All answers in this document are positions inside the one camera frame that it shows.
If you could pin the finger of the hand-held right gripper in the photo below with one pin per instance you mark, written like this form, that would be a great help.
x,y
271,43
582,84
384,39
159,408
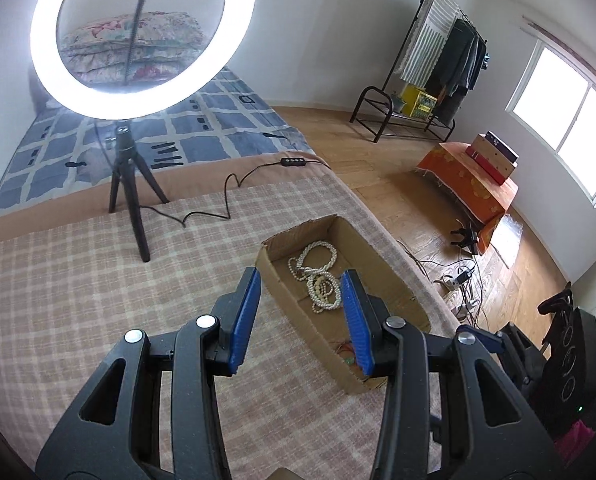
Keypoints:
x,y
483,338

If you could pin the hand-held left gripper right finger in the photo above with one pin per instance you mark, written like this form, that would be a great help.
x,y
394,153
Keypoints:
x,y
355,320

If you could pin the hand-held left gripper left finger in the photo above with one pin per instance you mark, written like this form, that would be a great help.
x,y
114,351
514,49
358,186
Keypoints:
x,y
245,320

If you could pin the small pearl strand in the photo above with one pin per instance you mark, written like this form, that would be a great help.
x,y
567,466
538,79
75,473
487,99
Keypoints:
x,y
318,307

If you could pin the small green bottle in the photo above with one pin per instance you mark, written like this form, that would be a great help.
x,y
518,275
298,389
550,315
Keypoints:
x,y
348,360

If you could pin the white power strip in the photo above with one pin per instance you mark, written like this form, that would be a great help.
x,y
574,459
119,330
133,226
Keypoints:
x,y
458,280

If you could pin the pink cloth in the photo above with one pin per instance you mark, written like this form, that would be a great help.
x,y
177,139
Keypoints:
x,y
575,442

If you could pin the small black floor tripod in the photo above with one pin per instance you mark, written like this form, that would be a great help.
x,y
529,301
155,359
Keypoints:
x,y
467,239

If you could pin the orange cloth covered table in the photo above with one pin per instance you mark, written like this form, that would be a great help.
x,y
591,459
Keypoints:
x,y
458,180

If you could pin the red flat box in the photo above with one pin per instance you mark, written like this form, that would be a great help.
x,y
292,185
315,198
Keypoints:
x,y
483,170

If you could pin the tan cardboard box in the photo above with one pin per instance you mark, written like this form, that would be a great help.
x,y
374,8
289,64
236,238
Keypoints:
x,y
488,160

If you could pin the black tripod stand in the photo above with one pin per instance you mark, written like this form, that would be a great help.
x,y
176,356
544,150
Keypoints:
x,y
128,170

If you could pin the dark flat box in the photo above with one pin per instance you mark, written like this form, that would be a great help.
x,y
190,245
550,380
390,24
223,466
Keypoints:
x,y
503,147

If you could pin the blue patterned bed sheet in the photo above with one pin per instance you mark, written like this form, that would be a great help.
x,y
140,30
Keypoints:
x,y
203,130

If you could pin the black metal clothes rack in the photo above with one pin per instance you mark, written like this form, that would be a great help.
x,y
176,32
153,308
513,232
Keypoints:
x,y
368,110

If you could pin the small grey bucket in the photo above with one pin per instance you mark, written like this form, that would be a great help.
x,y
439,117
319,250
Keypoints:
x,y
397,102

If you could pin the yellow crate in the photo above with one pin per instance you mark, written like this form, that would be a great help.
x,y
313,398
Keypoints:
x,y
418,102

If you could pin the window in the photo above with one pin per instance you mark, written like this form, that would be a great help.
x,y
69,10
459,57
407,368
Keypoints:
x,y
553,100

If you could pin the dark hanging clothes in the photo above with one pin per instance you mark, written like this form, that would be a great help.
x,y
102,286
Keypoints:
x,y
458,60

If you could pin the teal hanging cloth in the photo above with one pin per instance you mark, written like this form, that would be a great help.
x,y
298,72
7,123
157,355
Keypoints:
x,y
485,58

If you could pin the striped hanging towel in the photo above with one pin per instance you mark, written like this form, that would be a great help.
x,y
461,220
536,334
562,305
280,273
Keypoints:
x,y
428,35

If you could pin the stack of folded floral quilts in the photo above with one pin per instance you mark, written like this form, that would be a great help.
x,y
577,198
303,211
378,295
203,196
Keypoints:
x,y
168,35

